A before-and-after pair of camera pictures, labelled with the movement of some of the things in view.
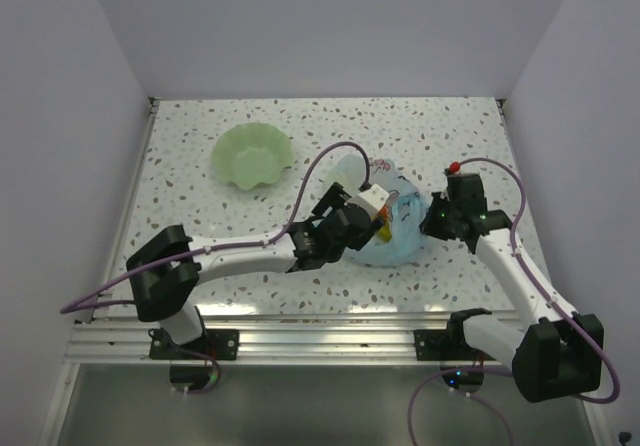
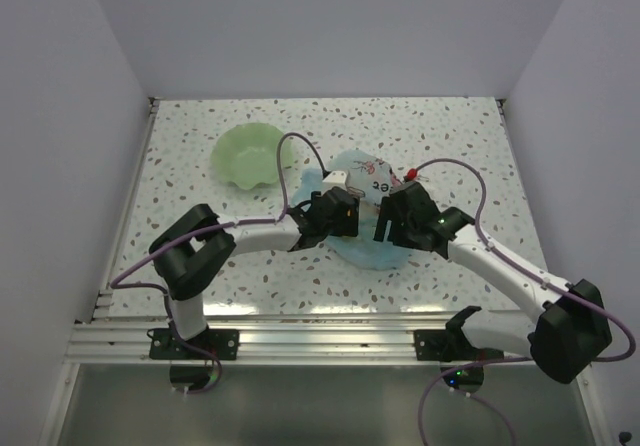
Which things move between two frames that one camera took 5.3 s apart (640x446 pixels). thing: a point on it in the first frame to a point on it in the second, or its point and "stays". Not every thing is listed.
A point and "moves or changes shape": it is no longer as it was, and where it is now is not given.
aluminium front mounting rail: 384,340 stays
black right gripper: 429,225 to 389,212
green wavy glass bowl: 252,153 stays
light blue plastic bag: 401,208 moves or changes shape
